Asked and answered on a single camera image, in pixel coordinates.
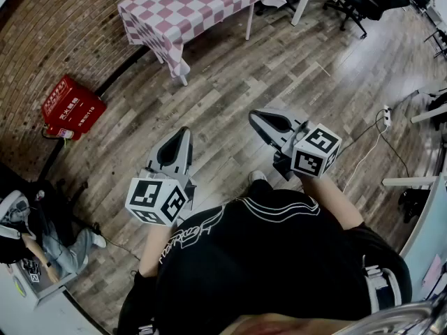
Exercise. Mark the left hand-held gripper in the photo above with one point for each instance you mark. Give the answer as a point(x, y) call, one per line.
point(153, 197)

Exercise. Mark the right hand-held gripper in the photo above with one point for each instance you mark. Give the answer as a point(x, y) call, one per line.
point(311, 152)

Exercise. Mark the pink white checkered tablecloth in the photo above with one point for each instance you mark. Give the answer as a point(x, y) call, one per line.
point(195, 2)

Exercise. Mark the person's right forearm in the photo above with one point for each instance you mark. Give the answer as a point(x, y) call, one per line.
point(331, 201)

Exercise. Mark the person's left forearm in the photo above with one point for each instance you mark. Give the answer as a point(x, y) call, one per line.
point(157, 246)

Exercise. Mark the person's white shoe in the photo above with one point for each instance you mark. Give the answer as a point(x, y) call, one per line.
point(257, 176)

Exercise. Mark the red fire extinguisher box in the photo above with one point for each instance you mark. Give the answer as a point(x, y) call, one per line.
point(73, 106)

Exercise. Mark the white power strip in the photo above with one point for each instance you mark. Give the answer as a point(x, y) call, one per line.
point(387, 115)

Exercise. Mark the red fire extinguisher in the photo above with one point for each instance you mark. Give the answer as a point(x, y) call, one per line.
point(59, 133)

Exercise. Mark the white desk leg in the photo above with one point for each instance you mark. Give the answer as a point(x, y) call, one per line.
point(303, 2)

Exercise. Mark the person's black printed shirt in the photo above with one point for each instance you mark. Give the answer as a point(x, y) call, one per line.
point(262, 257)

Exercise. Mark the black bag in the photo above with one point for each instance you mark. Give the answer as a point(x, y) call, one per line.
point(413, 204)

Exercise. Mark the white desk frame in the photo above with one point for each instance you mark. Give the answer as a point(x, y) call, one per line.
point(408, 181)
point(426, 115)

